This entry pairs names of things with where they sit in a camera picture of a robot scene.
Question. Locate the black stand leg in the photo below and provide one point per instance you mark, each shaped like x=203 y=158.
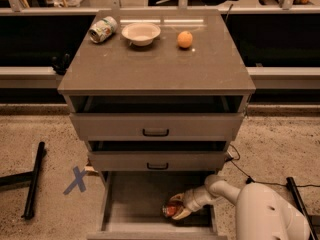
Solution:
x=313 y=220
x=30 y=177

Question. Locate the green white soda can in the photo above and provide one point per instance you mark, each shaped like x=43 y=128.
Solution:
x=103 y=29

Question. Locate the grey top drawer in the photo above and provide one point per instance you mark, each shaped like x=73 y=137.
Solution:
x=151 y=118

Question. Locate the black clamp on rail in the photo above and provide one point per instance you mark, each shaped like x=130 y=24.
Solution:
x=60 y=64

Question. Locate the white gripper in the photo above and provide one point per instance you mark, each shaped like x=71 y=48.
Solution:
x=190 y=200

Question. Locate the black stand leg left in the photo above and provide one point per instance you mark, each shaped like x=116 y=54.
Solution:
x=30 y=177

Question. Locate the black stand leg right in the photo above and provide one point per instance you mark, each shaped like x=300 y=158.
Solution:
x=313 y=220

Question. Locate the white bowl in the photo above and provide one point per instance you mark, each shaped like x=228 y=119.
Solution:
x=141 y=34

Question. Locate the red coke can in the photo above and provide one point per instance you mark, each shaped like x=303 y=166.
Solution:
x=170 y=209

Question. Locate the grey open bottom drawer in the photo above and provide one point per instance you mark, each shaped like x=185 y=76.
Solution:
x=132 y=208

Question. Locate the orange fruit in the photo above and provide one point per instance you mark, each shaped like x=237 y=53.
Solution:
x=184 y=39

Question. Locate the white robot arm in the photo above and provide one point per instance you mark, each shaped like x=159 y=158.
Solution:
x=261 y=213

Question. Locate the blue tape cross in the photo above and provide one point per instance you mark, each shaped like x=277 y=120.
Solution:
x=77 y=182

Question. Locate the grey middle drawer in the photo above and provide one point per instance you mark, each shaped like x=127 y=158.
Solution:
x=158 y=155

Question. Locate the grey drawer cabinet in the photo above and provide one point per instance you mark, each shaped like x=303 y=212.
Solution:
x=211 y=66

